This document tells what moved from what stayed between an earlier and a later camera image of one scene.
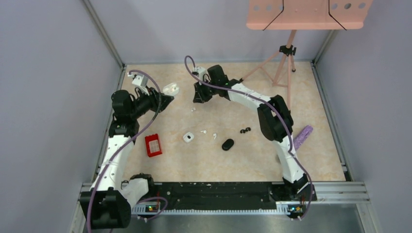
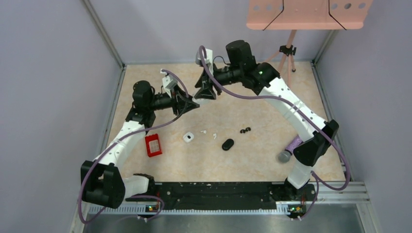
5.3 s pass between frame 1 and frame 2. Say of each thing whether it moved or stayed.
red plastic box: stayed
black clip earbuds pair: stayed
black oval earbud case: stayed
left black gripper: moved
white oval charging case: moved
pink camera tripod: stayed
